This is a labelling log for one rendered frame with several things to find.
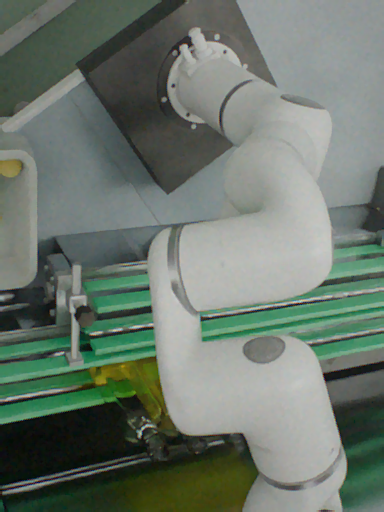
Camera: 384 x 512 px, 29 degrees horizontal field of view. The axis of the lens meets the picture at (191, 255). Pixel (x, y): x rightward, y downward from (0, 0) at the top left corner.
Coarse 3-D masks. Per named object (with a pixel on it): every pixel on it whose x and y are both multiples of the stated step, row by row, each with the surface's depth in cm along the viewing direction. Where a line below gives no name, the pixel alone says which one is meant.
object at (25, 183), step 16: (0, 160) 105; (32, 160) 107; (0, 176) 113; (16, 176) 113; (32, 176) 108; (0, 192) 114; (16, 192) 114; (32, 192) 109; (0, 208) 116; (16, 208) 116; (32, 208) 110; (0, 224) 117; (16, 224) 117; (32, 224) 111; (0, 240) 118; (16, 240) 119; (32, 240) 112; (0, 256) 119; (16, 256) 119; (32, 256) 114; (0, 272) 116; (16, 272) 117; (32, 272) 115; (0, 288) 114
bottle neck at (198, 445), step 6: (180, 432) 106; (186, 438) 104; (192, 438) 103; (198, 438) 103; (204, 438) 104; (186, 444) 104; (192, 444) 103; (198, 444) 105; (204, 444) 104; (192, 450) 104; (198, 450) 105
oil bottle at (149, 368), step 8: (136, 360) 116; (144, 360) 116; (152, 360) 116; (144, 368) 114; (152, 368) 114; (144, 376) 113; (152, 376) 113; (152, 384) 111; (160, 384) 111; (160, 392) 109; (160, 400) 108; (168, 416) 107; (168, 424) 107; (168, 432) 108; (176, 432) 108
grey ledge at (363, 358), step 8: (368, 352) 150; (376, 352) 151; (320, 360) 145; (328, 360) 146; (336, 360) 147; (344, 360) 148; (352, 360) 149; (360, 360) 150; (368, 360) 151; (376, 360) 152; (328, 368) 147; (336, 368) 148; (344, 368) 149
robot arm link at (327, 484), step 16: (336, 464) 68; (256, 480) 75; (272, 480) 68; (320, 480) 67; (336, 480) 69; (256, 496) 73; (272, 496) 70; (288, 496) 69; (304, 496) 68; (320, 496) 68
